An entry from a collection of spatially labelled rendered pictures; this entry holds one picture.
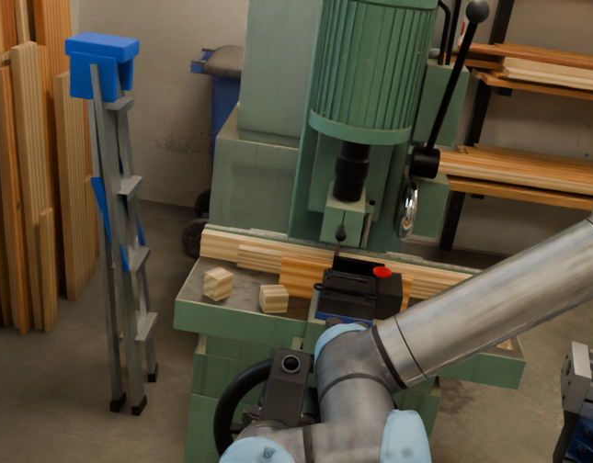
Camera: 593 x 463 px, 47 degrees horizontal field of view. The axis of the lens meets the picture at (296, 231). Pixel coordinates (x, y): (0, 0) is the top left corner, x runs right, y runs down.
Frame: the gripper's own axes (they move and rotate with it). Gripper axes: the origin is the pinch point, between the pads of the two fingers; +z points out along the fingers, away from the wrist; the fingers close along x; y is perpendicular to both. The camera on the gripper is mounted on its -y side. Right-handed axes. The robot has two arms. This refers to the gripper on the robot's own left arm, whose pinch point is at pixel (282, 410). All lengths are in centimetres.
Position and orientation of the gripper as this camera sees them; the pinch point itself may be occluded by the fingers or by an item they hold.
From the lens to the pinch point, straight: 95.6
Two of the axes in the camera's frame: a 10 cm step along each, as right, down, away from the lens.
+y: -1.5, 9.8, -1.2
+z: 0.4, 1.3, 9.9
